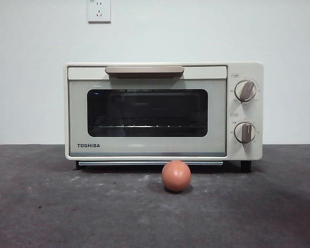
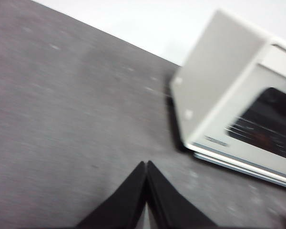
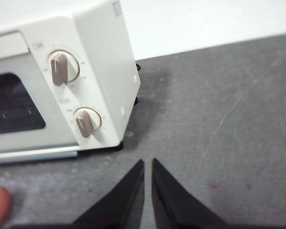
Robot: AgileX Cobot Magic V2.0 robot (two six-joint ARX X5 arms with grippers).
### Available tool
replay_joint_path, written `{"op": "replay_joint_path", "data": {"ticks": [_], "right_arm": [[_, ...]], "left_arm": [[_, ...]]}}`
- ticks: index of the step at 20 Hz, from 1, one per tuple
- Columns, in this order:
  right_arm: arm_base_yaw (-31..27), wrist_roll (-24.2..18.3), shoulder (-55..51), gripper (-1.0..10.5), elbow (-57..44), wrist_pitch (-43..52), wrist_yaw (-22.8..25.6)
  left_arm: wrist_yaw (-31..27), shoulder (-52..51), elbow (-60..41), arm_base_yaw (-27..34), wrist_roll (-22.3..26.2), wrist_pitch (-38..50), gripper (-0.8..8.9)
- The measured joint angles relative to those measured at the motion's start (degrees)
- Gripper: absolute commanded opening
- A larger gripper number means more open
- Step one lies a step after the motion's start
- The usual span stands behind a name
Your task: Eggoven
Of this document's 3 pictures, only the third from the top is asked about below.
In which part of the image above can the small cream timer knob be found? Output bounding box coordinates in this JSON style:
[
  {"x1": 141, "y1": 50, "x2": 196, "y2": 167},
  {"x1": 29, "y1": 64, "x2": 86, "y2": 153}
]
[{"x1": 72, "y1": 107, "x2": 102, "y2": 139}]

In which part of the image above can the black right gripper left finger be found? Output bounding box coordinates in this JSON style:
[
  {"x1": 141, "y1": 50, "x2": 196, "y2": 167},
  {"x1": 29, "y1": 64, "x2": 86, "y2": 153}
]
[{"x1": 71, "y1": 159, "x2": 145, "y2": 229}]

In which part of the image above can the cream Toshiba toaster oven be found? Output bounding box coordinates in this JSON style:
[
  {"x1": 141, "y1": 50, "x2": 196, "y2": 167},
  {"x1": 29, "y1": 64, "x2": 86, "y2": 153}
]
[{"x1": 0, "y1": 0, "x2": 141, "y2": 165}]

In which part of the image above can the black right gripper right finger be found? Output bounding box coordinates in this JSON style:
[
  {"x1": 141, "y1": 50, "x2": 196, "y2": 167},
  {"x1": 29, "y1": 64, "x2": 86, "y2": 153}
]
[{"x1": 151, "y1": 157, "x2": 232, "y2": 229}]

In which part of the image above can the large cream temperature knob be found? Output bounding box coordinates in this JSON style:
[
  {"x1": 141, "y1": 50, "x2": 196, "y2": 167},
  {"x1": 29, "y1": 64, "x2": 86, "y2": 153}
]
[{"x1": 46, "y1": 49, "x2": 81, "y2": 87}]

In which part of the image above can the oven door with brown handle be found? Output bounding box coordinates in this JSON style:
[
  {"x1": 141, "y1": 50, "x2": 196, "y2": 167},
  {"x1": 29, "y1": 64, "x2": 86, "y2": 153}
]
[{"x1": 0, "y1": 31, "x2": 79, "y2": 156}]

